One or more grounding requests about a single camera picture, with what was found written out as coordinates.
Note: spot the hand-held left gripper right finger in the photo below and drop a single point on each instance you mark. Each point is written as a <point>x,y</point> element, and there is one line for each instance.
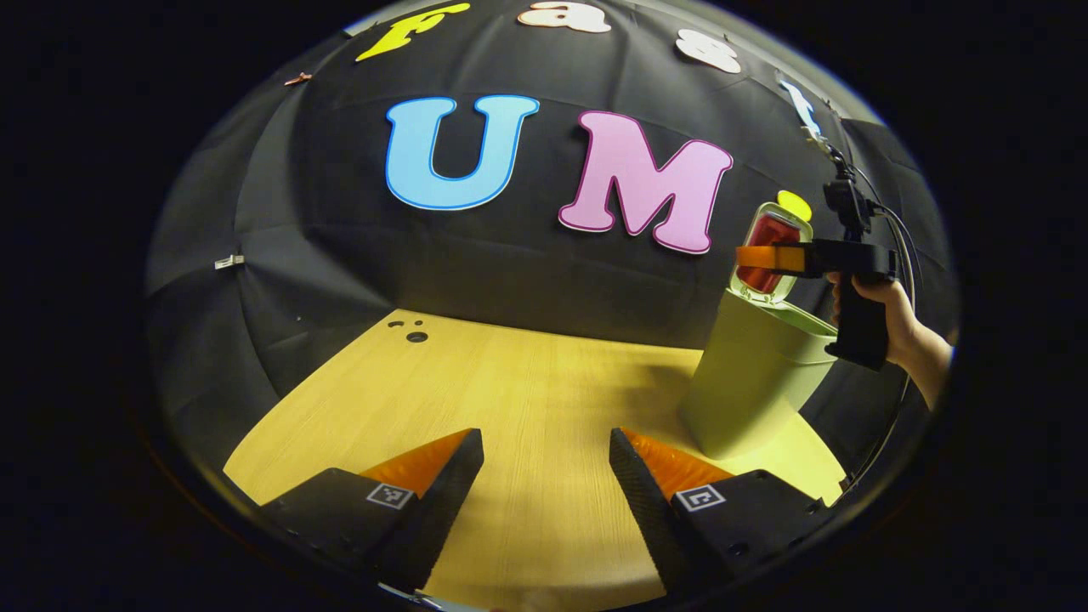
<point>642,493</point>

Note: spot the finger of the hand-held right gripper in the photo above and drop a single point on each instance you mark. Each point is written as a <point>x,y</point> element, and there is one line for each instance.
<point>769,257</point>

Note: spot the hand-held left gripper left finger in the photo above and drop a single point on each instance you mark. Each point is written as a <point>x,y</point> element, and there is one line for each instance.
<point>450,484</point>

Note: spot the orange pop can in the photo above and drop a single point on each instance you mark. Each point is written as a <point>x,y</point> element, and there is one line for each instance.
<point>767,231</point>

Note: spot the green desktop garbage bin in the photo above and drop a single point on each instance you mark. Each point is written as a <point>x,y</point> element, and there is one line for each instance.
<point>748,382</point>

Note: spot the wooden desktop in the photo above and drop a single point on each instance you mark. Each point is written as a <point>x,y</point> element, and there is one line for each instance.
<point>510,425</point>

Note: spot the black backdrop cloth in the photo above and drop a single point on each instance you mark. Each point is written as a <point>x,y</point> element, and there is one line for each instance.
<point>510,255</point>

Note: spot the white metal clip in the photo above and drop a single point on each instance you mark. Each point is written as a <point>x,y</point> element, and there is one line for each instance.
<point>229,262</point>

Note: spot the copper metal clip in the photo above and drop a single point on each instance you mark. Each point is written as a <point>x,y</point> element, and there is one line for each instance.
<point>298,79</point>

